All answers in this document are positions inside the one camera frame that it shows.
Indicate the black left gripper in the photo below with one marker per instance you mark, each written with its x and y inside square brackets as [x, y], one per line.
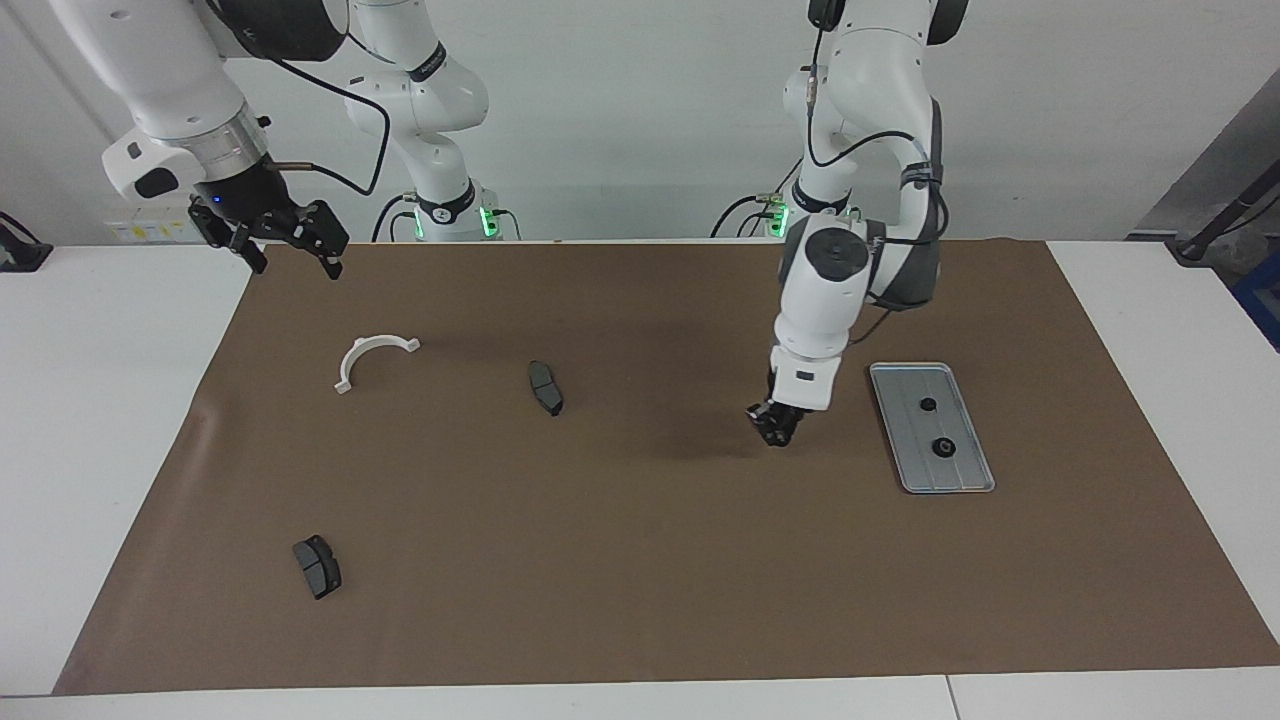
[785, 412]

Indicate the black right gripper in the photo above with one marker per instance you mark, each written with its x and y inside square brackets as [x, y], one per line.
[252, 205]

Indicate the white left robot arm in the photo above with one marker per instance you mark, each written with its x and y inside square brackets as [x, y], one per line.
[870, 80]

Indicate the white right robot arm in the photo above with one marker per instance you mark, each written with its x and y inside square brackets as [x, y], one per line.
[160, 90]

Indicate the silver metal tray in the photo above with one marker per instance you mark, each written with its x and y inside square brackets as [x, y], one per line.
[900, 385]

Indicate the brown table mat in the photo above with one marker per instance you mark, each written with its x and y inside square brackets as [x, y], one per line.
[640, 550]

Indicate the slim dark grey brake pad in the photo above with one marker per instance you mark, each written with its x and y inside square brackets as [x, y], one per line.
[545, 385]

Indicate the wide dark grey brake pad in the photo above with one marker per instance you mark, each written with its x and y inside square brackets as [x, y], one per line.
[318, 568]

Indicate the blue crate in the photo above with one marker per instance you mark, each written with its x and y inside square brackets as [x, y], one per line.
[1265, 300]

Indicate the black stand pole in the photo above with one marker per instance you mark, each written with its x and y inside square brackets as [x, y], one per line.
[1235, 212]

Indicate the white curved plastic bracket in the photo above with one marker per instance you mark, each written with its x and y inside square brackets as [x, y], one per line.
[352, 358]

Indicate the white wall socket box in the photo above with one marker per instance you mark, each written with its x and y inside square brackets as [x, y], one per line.
[140, 232]

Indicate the black clamp mount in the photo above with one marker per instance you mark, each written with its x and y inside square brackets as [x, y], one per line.
[20, 255]

